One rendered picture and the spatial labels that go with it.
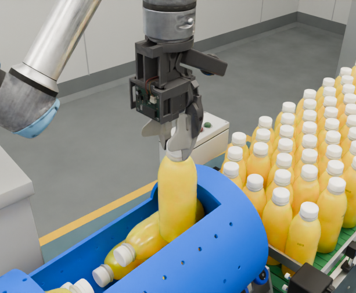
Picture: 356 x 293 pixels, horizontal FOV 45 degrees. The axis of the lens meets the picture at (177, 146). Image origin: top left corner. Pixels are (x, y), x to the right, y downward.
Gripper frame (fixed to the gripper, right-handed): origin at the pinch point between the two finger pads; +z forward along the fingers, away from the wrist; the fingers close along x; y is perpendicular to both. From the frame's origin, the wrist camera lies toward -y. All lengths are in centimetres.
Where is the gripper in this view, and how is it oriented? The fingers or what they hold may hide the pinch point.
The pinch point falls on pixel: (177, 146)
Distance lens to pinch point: 74.6
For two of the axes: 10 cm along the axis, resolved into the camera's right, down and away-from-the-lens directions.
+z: -0.1, 8.4, 5.4
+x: 7.1, 3.9, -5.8
